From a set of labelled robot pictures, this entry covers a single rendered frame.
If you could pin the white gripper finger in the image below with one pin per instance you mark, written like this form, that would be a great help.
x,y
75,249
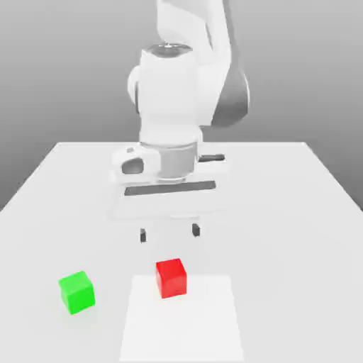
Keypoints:
x,y
195,228
143,234

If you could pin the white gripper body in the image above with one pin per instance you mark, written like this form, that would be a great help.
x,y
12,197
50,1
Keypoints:
x,y
170,198

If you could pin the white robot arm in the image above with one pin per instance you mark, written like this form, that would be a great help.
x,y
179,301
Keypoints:
x,y
170,93

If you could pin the small red cube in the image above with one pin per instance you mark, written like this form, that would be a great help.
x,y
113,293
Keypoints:
x,y
171,278

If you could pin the small green cube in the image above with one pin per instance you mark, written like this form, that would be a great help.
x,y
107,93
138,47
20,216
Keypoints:
x,y
77,293

